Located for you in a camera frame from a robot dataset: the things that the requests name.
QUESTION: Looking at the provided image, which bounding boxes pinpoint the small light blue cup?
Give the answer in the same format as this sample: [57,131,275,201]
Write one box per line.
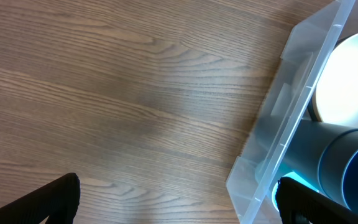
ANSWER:
[254,160,320,212]

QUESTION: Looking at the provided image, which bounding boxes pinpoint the dark blue tall cup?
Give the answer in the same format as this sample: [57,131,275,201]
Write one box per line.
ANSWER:
[319,130,358,214]
[253,116,358,190]

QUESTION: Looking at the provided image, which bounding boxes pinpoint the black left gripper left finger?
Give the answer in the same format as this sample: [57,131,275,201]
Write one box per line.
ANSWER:
[0,173,81,224]

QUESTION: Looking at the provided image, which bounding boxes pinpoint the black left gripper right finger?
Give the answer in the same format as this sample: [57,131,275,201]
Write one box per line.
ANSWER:
[275,177,358,224]

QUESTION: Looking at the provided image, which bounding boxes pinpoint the clear plastic storage bin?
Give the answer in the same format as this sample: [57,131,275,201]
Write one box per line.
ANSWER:
[226,0,358,223]

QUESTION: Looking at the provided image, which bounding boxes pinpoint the large cream bowl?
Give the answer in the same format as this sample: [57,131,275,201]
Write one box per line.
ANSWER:
[315,33,358,128]

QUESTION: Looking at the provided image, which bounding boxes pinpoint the dark blue bowl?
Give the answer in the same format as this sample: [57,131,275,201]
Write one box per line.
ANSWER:
[307,35,352,122]

